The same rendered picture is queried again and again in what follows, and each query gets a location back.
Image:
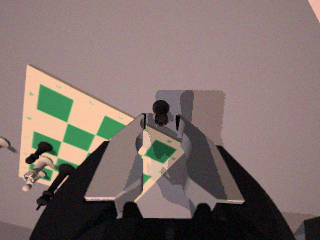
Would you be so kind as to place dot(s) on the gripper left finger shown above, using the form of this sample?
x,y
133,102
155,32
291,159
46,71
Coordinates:
x,y
97,189

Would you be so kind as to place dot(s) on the green and cream chessboard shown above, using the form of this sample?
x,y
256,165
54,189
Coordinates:
x,y
75,123

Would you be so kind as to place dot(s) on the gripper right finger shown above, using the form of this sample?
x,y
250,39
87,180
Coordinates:
x,y
214,177

